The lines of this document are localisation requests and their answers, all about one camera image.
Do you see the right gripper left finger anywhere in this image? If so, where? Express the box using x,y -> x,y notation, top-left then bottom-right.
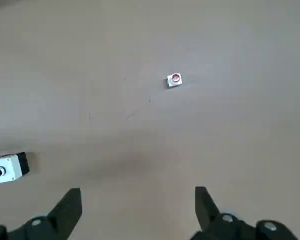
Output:
0,188 -> 83,240

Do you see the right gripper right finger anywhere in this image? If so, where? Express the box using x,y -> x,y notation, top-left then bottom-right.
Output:
189,186 -> 300,240

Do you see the red push button switch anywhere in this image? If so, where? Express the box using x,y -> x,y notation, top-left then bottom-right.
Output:
164,73 -> 183,89

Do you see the white and black control box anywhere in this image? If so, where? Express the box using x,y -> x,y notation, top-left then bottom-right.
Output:
0,151 -> 30,186

